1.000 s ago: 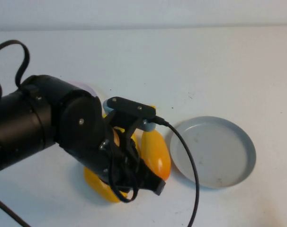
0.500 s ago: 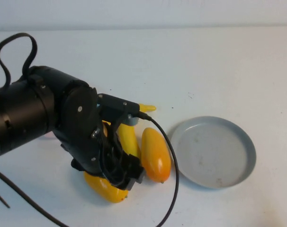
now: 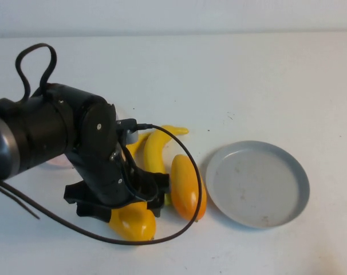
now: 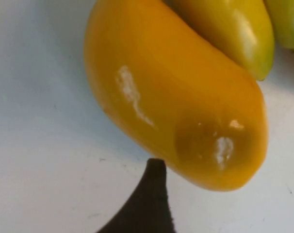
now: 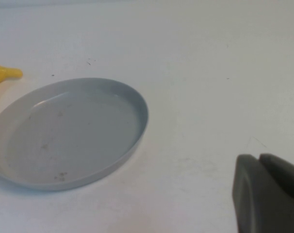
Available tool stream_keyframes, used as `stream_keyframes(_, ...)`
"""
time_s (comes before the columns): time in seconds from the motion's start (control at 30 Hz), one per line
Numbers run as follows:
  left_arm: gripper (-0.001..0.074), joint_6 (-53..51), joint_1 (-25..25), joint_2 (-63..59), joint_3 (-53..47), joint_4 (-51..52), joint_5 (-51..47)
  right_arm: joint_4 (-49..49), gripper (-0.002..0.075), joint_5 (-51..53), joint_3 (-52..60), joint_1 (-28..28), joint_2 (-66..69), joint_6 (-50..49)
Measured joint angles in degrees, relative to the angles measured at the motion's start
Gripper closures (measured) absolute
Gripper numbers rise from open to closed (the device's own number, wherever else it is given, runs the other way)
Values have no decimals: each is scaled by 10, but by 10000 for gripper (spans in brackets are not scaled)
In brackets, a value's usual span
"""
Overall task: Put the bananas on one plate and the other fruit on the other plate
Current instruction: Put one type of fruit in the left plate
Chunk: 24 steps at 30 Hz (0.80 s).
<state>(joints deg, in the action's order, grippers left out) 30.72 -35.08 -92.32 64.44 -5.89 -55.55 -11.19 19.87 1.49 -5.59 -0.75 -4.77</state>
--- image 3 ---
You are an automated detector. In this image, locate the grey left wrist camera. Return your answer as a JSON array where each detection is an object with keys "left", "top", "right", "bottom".
[{"left": 115, "top": 118, "right": 140, "bottom": 145}]

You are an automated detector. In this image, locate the pink round plate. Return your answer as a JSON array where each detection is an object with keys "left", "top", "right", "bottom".
[{"left": 44, "top": 107, "right": 125, "bottom": 172}]

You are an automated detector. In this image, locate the yellow plastic banana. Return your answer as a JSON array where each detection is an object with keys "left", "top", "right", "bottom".
[
  {"left": 143, "top": 125, "right": 190, "bottom": 207},
  {"left": 124, "top": 132, "right": 152, "bottom": 157}
]

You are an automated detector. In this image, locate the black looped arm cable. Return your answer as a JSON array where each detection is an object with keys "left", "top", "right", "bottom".
[{"left": 15, "top": 42, "right": 57, "bottom": 101}]

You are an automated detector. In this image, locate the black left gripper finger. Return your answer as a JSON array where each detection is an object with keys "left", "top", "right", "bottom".
[
  {"left": 133, "top": 170, "right": 170, "bottom": 217},
  {"left": 64, "top": 182, "right": 113, "bottom": 223}
]

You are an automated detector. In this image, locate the short black cable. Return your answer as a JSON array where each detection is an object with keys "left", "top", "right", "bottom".
[{"left": 0, "top": 179, "right": 40, "bottom": 220}]

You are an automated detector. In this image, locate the grey-blue round plate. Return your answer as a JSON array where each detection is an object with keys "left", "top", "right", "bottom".
[{"left": 205, "top": 140, "right": 310, "bottom": 229}]

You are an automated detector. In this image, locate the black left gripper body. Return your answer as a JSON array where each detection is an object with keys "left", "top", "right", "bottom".
[{"left": 72, "top": 144, "right": 157, "bottom": 207}]

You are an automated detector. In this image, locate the orange plastic mango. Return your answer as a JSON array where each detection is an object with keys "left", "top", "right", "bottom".
[{"left": 170, "top": 154, "right": 208, "bottom": 223}]

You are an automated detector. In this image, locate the long black camera cable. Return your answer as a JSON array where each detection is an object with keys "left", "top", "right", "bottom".
[{"left": 0, "top": 123, "right": 203, "bottom": 246}]

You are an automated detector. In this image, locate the yellow plastic mango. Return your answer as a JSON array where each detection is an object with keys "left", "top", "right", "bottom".
[{"left": 108, "top": 200, "right": 157, "bottom": 242}]

